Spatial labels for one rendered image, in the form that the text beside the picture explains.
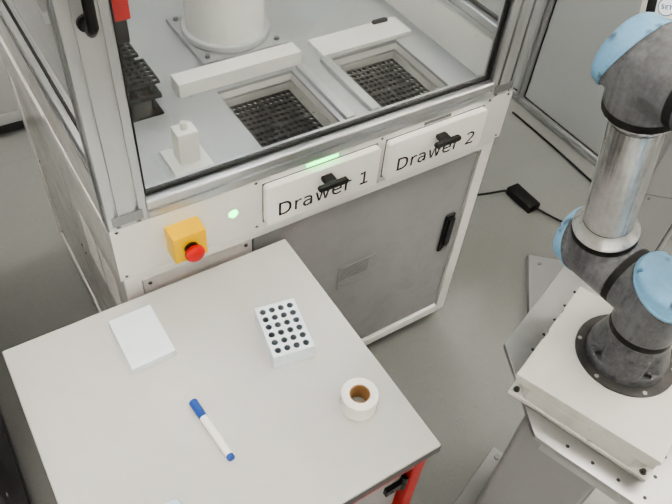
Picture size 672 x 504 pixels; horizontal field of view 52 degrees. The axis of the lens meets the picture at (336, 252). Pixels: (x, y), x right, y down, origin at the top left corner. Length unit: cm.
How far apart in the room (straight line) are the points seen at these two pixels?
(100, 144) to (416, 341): 143
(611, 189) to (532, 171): 192
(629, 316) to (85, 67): 98
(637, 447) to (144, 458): 85
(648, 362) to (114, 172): 101
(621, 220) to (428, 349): 123
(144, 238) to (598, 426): 91
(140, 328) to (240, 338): 20
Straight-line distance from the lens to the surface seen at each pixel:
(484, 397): 231
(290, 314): 139
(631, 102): 105
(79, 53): 114
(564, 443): 139
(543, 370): 137
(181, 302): 147
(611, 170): 117
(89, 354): 143
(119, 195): 131
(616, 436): 135
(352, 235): 178
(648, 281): 127
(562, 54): 324
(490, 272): 263
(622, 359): 137
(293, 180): 147
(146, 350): 139
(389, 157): 160
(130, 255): 143
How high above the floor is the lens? 192
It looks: 48 degrees down
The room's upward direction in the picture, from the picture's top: 6 degrees clockwise
